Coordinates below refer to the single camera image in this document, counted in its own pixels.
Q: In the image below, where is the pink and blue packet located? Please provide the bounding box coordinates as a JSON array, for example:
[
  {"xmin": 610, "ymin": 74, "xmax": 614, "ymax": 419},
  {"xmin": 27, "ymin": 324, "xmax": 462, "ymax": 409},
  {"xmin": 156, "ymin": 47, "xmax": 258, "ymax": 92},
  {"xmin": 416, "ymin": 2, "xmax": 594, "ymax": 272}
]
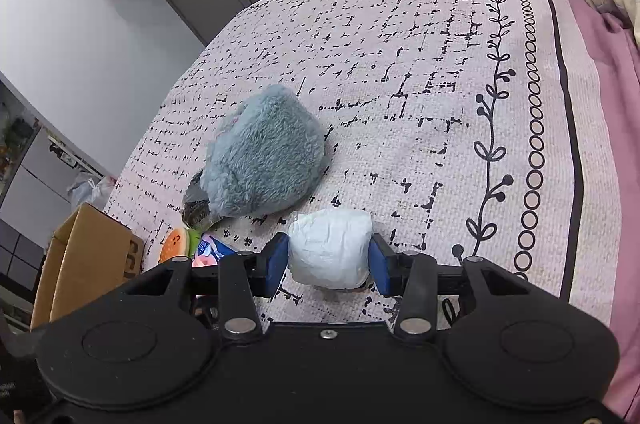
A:
[{"xmin": 192, "ymin": 231, "xmax": 236, "ymax": 266}]

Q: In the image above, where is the white lower kitchen cabinet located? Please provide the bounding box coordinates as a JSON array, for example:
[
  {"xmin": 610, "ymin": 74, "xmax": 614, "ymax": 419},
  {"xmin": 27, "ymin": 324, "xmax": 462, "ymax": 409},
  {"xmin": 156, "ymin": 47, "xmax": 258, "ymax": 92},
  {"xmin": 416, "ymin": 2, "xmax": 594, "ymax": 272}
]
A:
[{"xmin": 10, "ymin": 127, "xmax": 108, "ymax": 225}]

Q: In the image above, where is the cardboard box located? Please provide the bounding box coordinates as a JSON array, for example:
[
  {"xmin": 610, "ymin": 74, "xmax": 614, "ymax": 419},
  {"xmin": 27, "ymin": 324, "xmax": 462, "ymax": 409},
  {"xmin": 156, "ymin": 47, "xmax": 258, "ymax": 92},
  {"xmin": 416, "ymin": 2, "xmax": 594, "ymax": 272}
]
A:
[{"xmin": 30, "ymin": 203, "xmax": 146, "ymax": 331}]

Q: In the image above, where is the white soft bundle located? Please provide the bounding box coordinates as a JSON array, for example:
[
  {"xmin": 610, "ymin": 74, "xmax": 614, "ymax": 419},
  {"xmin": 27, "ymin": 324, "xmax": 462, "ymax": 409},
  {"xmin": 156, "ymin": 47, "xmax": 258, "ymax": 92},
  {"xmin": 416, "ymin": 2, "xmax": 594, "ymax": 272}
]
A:
[{"xmin": 287, "ymin": 207, "xmax": 374, "ymax": 291}]

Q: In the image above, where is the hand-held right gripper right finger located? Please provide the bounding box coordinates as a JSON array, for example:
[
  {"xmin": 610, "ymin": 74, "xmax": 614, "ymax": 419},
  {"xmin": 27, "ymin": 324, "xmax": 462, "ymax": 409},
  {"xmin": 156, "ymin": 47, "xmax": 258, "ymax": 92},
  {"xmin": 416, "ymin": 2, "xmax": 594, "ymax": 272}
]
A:
[{"xmin": 367, "ymin": 233, "xmax": 542, "ymax": 343}]

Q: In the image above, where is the silver foil packet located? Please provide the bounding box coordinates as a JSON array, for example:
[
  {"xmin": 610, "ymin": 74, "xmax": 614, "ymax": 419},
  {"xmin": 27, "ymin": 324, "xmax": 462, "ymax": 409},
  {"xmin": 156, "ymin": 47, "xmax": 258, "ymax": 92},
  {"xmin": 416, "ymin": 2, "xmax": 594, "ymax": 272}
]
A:
[{"xmin": 181, "ymin": 169, "xmax": 221, "ymax": 230}]

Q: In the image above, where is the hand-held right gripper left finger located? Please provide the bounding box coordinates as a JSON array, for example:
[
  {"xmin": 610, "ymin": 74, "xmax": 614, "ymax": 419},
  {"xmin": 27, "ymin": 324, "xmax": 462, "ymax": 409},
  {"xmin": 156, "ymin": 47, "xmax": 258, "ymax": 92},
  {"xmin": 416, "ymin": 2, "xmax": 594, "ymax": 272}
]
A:
[{"xmin": 122, "ymin": 232, "xmax": 292, "ymax": 341}]

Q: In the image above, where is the blue-grey plush toy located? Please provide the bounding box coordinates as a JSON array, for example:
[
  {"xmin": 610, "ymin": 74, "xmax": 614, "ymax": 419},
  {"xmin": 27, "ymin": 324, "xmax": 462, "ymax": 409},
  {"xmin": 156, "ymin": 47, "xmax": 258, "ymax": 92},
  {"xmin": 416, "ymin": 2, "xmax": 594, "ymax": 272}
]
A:
[{"xmin": 202, "ymin": 83, "xmax": 328, "ymax": 221}]

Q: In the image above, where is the watermelon slice plush toy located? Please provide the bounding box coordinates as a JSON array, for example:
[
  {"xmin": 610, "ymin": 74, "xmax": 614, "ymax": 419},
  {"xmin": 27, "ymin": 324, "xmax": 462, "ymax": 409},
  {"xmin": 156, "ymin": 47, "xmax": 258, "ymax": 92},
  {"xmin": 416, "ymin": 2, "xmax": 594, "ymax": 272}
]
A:
[{"xmin": 158, "ymin": 227, "xmax": 193, "ymax": 264}]

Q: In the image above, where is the white printed blanket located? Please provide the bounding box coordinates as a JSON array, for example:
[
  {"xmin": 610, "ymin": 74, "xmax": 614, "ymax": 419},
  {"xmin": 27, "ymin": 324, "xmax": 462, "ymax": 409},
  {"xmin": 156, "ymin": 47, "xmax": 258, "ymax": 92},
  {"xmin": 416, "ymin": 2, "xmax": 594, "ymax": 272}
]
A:
[{"xmin": 102, "ymin": 0, "xmax": 618, "ymax": 330}]

